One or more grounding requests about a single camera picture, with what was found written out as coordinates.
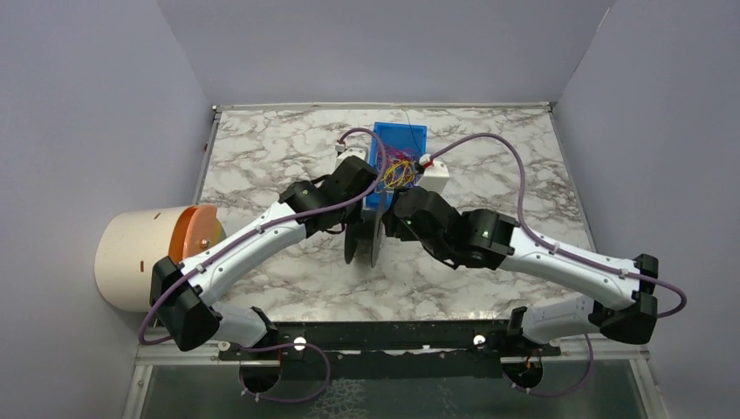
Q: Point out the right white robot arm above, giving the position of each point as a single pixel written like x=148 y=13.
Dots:
x=611 y=300

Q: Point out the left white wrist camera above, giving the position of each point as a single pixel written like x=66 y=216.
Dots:
x=344 y=152

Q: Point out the blue plastic bin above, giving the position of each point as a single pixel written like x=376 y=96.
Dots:
x=404 y=145

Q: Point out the black cable spool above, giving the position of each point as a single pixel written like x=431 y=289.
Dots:
x=364 y=233

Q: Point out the cream cylinder with orange lid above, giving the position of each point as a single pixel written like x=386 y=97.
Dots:
x=133 y=241

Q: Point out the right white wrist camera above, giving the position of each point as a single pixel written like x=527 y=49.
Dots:
x=432 y=175

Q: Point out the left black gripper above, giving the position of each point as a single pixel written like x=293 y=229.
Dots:
x=359 y=213

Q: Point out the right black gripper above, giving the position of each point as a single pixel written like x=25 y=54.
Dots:
x=396 y=214

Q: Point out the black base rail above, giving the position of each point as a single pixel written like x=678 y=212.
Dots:
x=377 y=350

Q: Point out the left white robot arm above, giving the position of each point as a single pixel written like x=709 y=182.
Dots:
x=184 y=296

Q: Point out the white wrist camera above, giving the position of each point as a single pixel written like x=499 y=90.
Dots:
x=432 y=175
x=344 y=152

